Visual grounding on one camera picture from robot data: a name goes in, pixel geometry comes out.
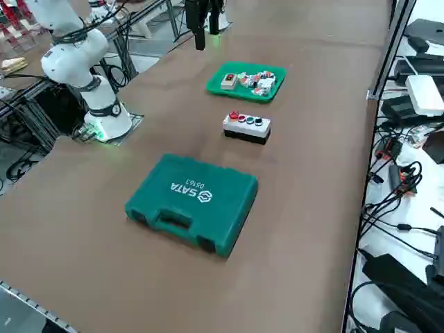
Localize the white button box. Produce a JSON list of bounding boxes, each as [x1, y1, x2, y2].
[[221, 110, 272, 146]]

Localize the white flat box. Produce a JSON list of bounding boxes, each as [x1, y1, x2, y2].
[[404, 74, 444, 117]]

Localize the white equipment piece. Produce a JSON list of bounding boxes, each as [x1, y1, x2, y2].
[[128, 13, 155, 40], [87, 0, 116, 25]]

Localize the green plastic tray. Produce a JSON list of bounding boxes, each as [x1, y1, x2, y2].
[[205, 61, 288, 104]]

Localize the green SATA tool case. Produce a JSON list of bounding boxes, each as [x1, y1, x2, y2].
[[123, 153, 259, 258]]

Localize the wooden boards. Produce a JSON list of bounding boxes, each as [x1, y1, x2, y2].
[[0, 57, 28, 74]]

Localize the black power adapter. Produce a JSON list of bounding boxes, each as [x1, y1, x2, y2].
[[380, 95, 416, 121]]

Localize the black flat device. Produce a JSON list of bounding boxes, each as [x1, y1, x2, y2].
[[404, 19, 444, 53]]

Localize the red black connector bundle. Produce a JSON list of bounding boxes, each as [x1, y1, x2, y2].
[[387, 163, 423, 199]]

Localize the beige switch box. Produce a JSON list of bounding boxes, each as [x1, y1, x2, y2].
[[220, 72, 239, 92]]

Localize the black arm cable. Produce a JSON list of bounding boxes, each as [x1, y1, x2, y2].
[[51, 0, 167, 46]]

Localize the aluminium frame post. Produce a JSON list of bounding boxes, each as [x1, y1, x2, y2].
[[366, 0, 417, 101]]

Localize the black aluminium frame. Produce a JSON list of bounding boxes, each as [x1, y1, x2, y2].
[[0, 78, 60, 154]]

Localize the black floor cable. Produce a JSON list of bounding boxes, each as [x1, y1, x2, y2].
[[0, 148, 40, 185]]

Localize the aluminium table edge rail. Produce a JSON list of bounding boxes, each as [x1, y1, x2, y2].
[[0, 279, 80, 333]]

